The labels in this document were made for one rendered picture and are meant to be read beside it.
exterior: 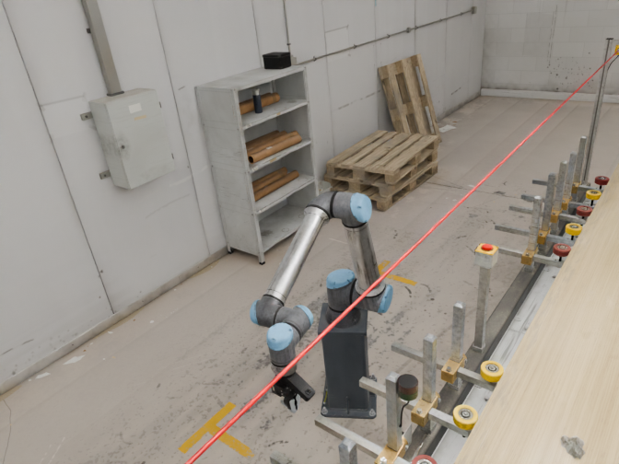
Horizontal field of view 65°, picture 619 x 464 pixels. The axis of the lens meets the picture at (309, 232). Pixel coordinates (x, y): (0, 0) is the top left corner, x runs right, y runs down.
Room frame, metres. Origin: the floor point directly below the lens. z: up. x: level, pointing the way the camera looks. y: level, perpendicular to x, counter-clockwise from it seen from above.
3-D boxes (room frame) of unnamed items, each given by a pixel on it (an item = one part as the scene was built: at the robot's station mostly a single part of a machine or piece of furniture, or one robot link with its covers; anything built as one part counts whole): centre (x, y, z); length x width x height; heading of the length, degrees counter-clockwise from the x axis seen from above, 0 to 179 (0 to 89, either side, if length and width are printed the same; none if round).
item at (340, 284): (2.10, -0.14, 0.79); 0.17 x 0.15 x 0.18; 59
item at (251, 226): (4.21, 0.32, 0.78); 0.90 x 0.45 x 1.55; 139
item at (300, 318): (1.41, 0.09, 1.14); 0.12 x 0.12 x 0.09; 59
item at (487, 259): (1.65, -0.69, 1.18); 0.07 x 0.07 x 0.08; 49
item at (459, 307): (1.45, -0.53, 0.88); 0.03 x 0.03 x 0.48; 49
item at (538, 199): (2.21, -1.18, 0.91); 0.03 x 0.03 x 0.48; 49
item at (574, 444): (0.97, -0.73, 0.91); 0.09 x 0.07 x 0.02; 157
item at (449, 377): (1.43, -0.51, 0.82); 0.13 x 0.06 x 0.05; 139
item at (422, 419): (1.24, -0.35, 0.83); 0.13 x 0.06 x 0.05; 139
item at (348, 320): (2.11, -0.13, 0.65); 0.19 x 0.19 x 0.10
